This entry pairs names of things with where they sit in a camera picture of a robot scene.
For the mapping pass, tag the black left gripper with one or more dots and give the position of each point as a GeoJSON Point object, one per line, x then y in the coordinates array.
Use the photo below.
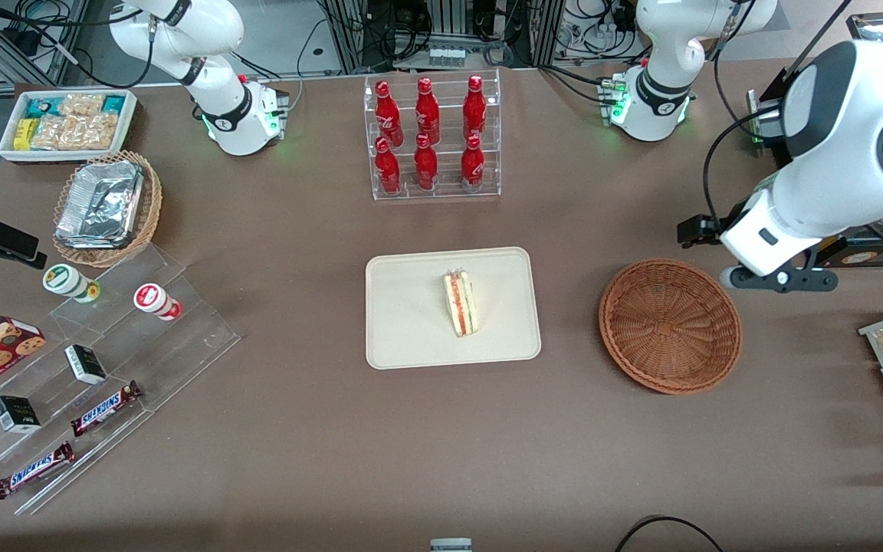
{"type": "Point", "coordinates": [700, 229]}

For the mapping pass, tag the triangle sandwich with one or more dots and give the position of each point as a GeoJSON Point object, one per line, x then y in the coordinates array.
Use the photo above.
{"type": "Point", "coordinates": [461, 307]}

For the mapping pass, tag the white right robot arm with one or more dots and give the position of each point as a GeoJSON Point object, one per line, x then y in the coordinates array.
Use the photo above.
{"type": "Point", "coordinates": [219, 31]}

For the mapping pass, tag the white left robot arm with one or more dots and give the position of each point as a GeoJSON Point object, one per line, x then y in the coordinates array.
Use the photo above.
{"type": "Point", "coordinates": [832, 138]}

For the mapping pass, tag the brown wicker basket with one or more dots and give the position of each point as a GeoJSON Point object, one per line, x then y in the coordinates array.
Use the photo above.
{"type": "Point", "coordinates": [667, 326]}

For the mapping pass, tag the light wicker basket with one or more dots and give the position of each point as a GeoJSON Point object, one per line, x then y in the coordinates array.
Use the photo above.
{"type": "Point", "coordinates": [149, 207]}

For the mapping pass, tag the beige plastic tray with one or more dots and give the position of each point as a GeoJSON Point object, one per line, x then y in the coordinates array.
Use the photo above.
{"type": "Point", "coordinates": [403, 307]}

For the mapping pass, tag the green lid yogurt cup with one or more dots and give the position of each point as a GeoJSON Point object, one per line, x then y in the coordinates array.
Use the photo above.
{"type": "Point", "coordinates": [64, 280]}

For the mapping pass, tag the white rectangular snack bin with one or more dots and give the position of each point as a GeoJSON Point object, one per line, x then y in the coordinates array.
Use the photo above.
{"type": "Point", "coordinates": [8, 149]}

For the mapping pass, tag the aluminium foil container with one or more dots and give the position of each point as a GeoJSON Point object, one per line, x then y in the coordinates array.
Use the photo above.
{"type": "Point", "coordinates": [100, 203]}

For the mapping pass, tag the yellow snack packet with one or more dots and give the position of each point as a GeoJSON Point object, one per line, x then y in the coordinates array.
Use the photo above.
{"type": "Point", "coordinates": [24, 134]}

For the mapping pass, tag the clear bag of crackers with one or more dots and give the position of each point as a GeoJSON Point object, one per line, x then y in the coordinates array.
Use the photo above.
{"type": "Point", "coordinates": [81, 104]}
{"type": "Point", "coordinates": [73, 133]}

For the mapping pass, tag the small black carton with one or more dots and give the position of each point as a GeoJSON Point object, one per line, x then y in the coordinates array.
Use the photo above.
{"type": "Point", "coordinates": [16, 414]}
{"type": "Point", "coordinates": [85, 364]}

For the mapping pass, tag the teal snack packet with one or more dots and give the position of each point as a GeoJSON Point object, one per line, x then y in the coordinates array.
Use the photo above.
{"type": "Point", "coordinates": [41, 107]}
{"type": "Point", "coordinates": [114, 103]}

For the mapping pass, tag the red lid yogurt cup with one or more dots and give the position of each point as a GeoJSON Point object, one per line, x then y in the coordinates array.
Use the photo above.
{"type": "Point", "coordinates": [152, 299]}

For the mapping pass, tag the snickers chocolate bar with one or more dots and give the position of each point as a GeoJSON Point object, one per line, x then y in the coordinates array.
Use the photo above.
{"type": "Point", "coordinates": [104, 409]}
{"type": "Point", "coordinates": [34, 470]}

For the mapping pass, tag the clear acrylic stepped display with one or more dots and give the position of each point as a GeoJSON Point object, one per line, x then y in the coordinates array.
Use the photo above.
{"type": "Point", "coordinates": [173, 345]}

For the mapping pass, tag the red cola bottle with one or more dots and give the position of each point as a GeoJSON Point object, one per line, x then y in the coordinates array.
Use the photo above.
{"type": "Point", "coordinates": [427, 111]}
{"type": "Point", "coordinates": [388, 170]}
{"type": "Point", "coordinates": [472, 167]}
{"type": "Point", "coordinates": [474, 107]}
{"type": "Point", "coordinates": [425, 167]}
{"type": "Point", "coordinates": [388, 115]}

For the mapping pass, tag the clear acrylic bottle rack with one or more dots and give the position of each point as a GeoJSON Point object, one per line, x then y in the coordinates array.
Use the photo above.
{"type": "Point", "coordinates": [445, 192]}

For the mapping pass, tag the white power strip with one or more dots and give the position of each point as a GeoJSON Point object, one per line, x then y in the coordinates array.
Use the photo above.
{"type": "Point", "coordinates": [446, 56]}

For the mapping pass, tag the small grey device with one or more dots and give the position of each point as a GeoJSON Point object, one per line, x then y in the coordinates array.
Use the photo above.
{"type": "Point", "coordinates": [451, 545]}

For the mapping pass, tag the aluminium frame rack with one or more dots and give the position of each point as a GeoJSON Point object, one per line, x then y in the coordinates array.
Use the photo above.
{"type": "Point", "coordinates": [349, 34]}

